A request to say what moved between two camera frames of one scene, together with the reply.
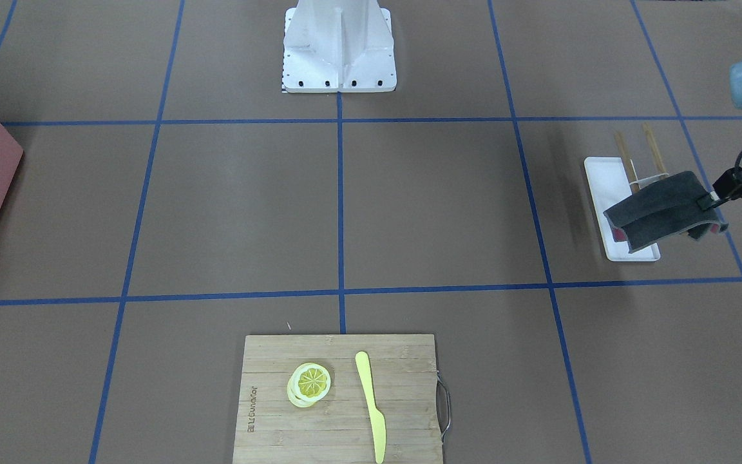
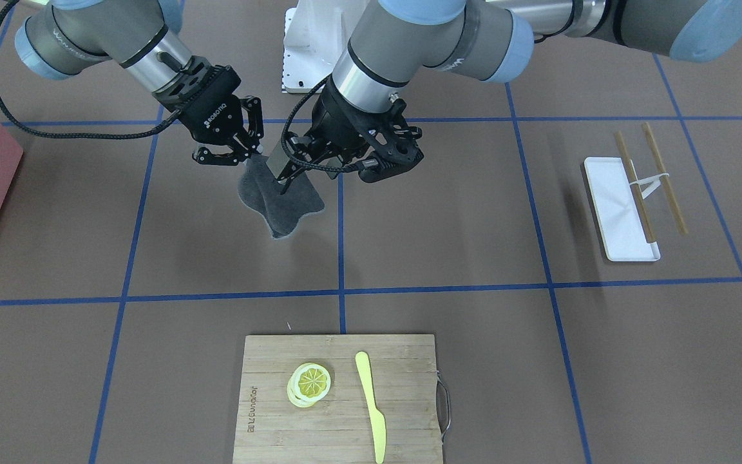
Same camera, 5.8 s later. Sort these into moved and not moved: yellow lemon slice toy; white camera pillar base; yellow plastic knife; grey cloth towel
Moved: grey cloth towel
Not moved: white camera pillar base; yellow lemon slice toy; yellow plastic knife
